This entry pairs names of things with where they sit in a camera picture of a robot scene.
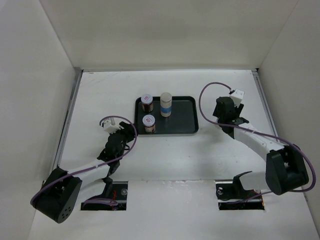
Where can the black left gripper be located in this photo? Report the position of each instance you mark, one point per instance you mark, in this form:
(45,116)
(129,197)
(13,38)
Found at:
(128,130)

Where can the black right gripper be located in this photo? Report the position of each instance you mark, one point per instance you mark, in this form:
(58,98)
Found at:
(238,109)

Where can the sauce jar white lid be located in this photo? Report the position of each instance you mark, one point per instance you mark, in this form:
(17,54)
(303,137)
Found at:
(147,103)
(149,123)

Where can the grain bottle blue label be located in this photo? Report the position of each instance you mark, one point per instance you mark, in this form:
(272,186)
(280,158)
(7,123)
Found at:
(165,104)

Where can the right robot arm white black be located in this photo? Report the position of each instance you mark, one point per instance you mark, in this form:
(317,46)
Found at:
(285,168)

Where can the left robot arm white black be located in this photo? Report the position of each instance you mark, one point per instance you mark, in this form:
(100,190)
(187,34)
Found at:
(58,195)

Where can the black rectangular plastic tray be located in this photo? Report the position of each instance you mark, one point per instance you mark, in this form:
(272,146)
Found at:
(183,119)

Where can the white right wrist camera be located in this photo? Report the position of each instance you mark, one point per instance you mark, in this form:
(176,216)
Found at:
(237,96)

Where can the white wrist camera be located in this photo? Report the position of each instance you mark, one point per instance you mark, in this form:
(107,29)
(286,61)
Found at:
(109,125)
(237,96)

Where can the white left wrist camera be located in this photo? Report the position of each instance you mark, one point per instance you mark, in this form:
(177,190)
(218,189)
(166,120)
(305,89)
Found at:
(109,125)

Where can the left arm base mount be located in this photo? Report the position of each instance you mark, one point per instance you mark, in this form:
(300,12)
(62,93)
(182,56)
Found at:
(113,197)

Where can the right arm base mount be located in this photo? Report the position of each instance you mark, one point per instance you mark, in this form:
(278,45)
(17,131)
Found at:
(232,196)

